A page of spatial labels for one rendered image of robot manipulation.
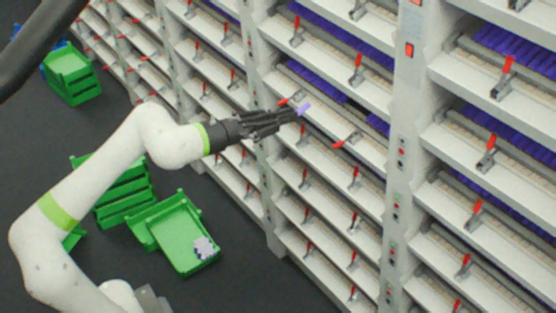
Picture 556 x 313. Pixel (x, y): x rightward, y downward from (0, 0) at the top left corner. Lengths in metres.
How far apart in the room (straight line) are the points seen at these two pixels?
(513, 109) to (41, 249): 1.14
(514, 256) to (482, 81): 0.44
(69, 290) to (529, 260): 1.09
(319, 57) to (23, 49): 1.38
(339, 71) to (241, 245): 1.29
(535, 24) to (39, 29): 0.91
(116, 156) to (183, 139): 0.20
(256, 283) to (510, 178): 1.48
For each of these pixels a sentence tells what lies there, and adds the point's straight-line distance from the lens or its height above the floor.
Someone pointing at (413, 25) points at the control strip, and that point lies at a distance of 1.39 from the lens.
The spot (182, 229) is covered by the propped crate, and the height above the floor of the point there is 0.06.
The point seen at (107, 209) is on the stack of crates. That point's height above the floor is 0.12.
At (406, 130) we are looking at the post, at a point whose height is 1.14.
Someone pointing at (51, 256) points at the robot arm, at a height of 0.99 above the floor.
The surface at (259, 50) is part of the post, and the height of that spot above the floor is 1.06.
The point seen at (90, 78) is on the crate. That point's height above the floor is 0.12.
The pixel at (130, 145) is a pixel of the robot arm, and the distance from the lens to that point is 1.65.
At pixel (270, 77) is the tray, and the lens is 2.08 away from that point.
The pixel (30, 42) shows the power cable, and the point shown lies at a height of 1.91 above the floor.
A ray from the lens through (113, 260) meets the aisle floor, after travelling 2.89.
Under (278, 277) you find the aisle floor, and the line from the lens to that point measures 2.68.
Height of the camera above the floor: 2.13
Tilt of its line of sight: 41 degrees down
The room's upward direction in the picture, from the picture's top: 5 degrees counter-clockwise
